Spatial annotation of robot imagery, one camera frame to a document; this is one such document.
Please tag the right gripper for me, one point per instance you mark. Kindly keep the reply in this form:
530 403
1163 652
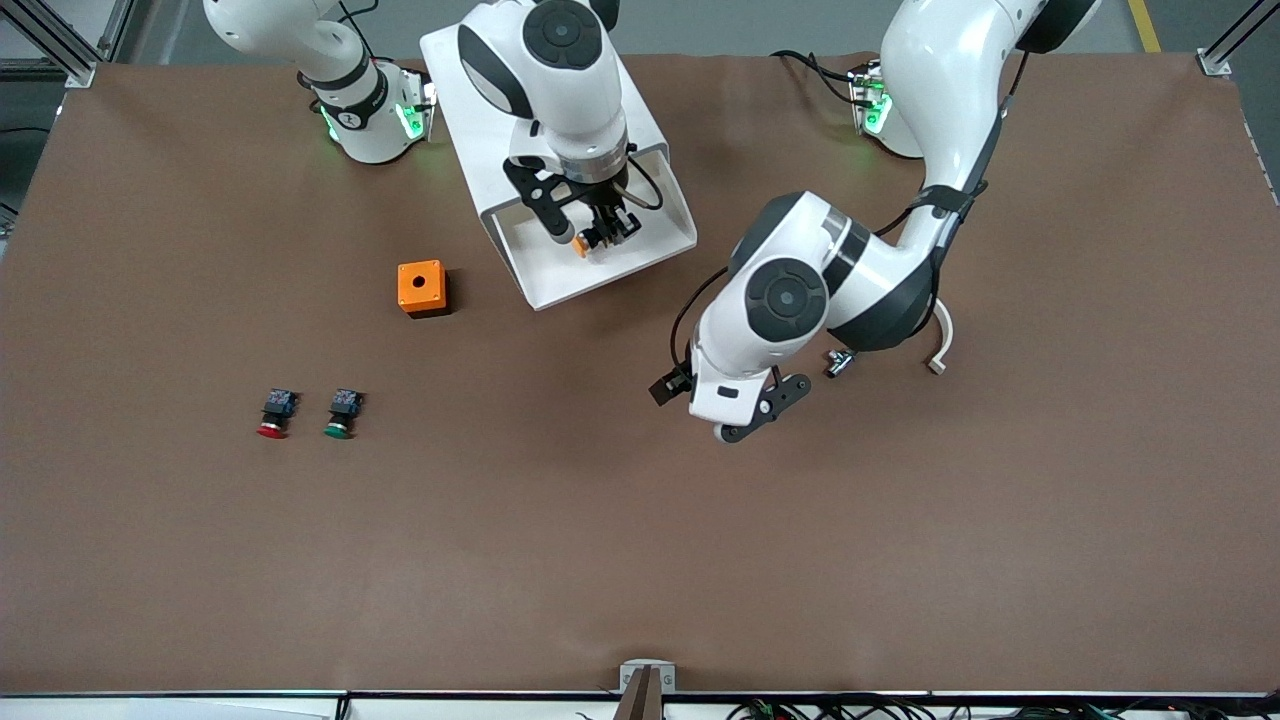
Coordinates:
605 212

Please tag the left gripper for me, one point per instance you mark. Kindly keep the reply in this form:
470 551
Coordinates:
668 385

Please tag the yellow push button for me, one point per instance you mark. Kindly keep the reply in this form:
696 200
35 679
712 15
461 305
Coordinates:
581 246

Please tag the white plastic drawer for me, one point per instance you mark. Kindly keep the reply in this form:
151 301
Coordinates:
640 255

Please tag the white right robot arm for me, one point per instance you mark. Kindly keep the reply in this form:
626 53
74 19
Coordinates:
560 80

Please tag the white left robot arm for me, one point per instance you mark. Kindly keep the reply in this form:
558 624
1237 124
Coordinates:
950 100

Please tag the white drawer cabinet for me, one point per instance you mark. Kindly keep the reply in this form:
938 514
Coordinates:
450 80

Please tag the green push button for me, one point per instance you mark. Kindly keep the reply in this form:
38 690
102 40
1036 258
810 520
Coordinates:
342 410

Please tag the red push button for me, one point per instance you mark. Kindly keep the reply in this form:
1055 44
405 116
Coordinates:
275 410

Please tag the chrome metal fitting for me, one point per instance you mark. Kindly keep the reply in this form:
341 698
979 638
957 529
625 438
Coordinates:
840 364

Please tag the orange box with hole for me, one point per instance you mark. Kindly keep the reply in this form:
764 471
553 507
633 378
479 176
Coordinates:
422 285

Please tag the grey metal bracket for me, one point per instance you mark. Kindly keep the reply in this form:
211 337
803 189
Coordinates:
627 668

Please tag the brown post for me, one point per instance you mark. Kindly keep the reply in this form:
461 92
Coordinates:
642 700

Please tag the aluminium frame profile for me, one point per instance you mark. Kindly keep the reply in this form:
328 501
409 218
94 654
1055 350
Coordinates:
1235 35
80 72

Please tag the white table edge rail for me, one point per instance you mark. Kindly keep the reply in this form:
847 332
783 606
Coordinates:
200 710

